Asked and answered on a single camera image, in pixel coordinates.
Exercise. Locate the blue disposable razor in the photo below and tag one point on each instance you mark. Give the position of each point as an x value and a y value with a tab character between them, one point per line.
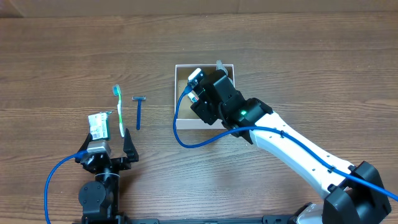
139	100

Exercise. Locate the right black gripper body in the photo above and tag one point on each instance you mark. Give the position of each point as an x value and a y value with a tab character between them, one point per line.
216	84

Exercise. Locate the white cardboard box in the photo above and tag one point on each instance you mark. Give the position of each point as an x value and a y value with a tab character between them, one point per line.
187	118

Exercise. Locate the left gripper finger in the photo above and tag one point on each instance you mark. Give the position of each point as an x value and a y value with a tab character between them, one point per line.
129	147
83	148

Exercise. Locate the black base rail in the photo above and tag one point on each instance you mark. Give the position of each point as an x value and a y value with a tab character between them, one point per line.
266	219

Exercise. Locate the clear soap pump bottle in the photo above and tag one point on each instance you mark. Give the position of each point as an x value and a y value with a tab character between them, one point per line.
220	66

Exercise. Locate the green white soap packet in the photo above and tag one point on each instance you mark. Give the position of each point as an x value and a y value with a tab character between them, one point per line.
99	126

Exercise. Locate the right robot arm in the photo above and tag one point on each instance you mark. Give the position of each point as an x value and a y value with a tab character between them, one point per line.
350	194

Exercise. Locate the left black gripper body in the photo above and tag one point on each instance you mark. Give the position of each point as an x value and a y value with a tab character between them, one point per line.
107	160

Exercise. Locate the Colgate toothpaste tube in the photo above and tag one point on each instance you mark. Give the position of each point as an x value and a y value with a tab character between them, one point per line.
193	97

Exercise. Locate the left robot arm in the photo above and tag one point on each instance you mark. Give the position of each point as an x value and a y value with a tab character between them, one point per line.
100	198

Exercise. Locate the green white toothbrush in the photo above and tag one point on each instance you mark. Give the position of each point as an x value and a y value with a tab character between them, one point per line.
117	92

